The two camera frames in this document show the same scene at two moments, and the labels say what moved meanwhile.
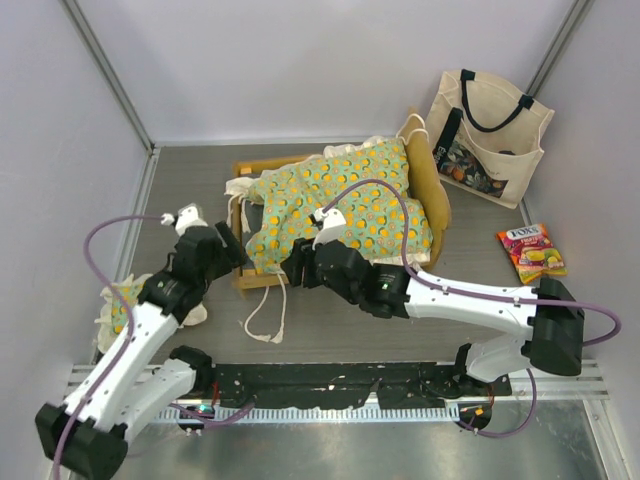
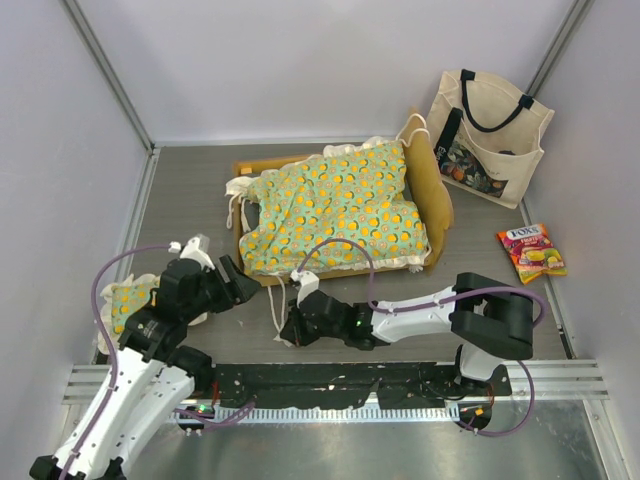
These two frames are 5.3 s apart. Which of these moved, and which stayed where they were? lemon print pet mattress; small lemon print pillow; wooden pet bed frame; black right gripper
Moved: black right gripper
Stayed: small lemon print pillow; wooden pet bed frame; lemon print pet mattress
